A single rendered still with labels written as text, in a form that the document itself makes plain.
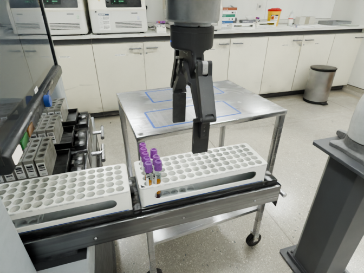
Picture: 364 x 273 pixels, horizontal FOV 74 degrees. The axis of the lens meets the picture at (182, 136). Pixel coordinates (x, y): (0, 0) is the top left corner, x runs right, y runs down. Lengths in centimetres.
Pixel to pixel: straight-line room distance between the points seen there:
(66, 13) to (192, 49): 237
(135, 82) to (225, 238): 195
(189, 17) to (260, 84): 309
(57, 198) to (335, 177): 96
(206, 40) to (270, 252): 129
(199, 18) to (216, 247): 127
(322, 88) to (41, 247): 344
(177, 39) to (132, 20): 233
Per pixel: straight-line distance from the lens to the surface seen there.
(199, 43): 42
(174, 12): 42
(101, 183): 53
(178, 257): 144
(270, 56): 343
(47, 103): 66
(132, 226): 54
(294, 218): 176
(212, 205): 57
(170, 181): 51
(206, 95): 39
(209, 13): 42
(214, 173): 53
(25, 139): 50
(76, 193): 53
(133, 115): 93
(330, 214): 120
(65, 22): 274
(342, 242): 127
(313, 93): 364
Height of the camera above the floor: 119
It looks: 29 degrees down
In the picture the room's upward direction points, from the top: straight up
